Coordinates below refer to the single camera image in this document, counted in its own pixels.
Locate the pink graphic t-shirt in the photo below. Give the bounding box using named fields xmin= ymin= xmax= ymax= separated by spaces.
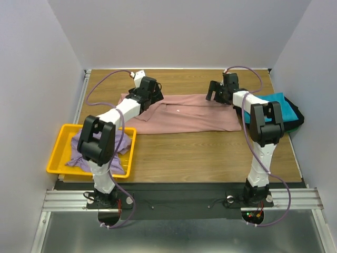
xmin=125 ymin=94 xmax=242 ymax=134

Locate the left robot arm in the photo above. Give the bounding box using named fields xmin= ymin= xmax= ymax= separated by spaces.
xmin=77 ymin=75 xmax=163 ymax=207

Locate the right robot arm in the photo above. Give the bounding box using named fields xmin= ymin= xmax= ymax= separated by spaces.
xmin=206 ymin=72 xmax=284 ymax=204

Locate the lavender t-shirt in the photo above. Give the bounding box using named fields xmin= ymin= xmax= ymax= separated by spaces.
xmin=65 ymin=129 xmax=132 ymax=175

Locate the teal folded t-shirt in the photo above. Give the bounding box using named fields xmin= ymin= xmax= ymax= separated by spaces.
xmin=242 ymin=92 xmax=299 ymax=124

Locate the black folded t-shirt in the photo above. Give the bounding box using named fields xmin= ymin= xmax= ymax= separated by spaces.
xmin=233 ymin=96 xmax=305 ymax=134

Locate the green folded t-shirt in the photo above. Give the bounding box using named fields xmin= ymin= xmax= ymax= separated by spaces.
xmin=287 ymin=127 xmax=299 ymax=133

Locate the yellow plastic tray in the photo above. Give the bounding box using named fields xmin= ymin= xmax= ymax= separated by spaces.
xmin=46 ymin=124 xmax=137 ymax=179

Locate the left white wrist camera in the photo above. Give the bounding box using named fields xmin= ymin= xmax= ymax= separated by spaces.
xmin=130 ymin=70 xmax=145 ymax=88

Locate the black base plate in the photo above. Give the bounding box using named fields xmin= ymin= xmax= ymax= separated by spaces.
xmin=46 ymin=181 xmax=308 ymax=220

